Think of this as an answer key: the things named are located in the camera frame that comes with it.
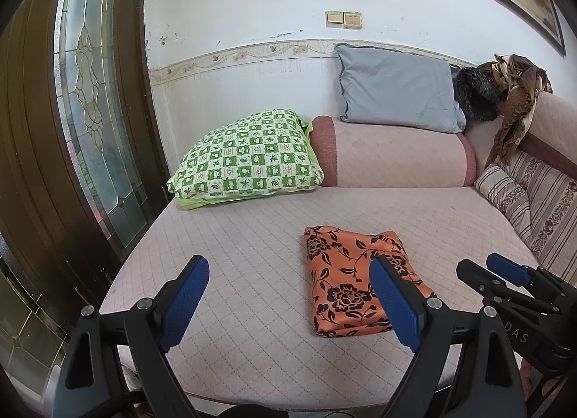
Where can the pink cylindrical bolster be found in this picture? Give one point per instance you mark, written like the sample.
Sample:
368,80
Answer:
354,155

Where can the striped floral back cushion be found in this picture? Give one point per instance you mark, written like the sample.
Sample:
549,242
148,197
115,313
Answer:
552,206

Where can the brown patterned cloth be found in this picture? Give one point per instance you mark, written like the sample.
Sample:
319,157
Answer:
519,83

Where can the orange black floral garment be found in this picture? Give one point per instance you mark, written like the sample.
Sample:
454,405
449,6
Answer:
344,302

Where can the grey pillow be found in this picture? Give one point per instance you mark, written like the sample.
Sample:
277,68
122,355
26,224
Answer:
386,87

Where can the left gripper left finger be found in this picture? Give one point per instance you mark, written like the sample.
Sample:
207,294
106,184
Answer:
117,360

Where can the green white checkered pillow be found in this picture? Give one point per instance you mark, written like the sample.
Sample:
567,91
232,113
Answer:
267,153

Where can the striped floral cushion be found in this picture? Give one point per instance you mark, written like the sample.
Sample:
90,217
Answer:
552,206
508,197

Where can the stained glass window panel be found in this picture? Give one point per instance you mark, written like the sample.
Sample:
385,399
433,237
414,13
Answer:
93,123

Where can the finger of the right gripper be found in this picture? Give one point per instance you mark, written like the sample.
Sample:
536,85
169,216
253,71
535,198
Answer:
490,287
540,283

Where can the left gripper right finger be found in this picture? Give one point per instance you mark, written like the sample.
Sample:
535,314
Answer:
462,365

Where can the black fuzzy garment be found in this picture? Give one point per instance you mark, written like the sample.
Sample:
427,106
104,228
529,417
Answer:
476,93

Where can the beige wall switch plate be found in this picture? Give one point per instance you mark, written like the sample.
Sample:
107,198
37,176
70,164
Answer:
343,19

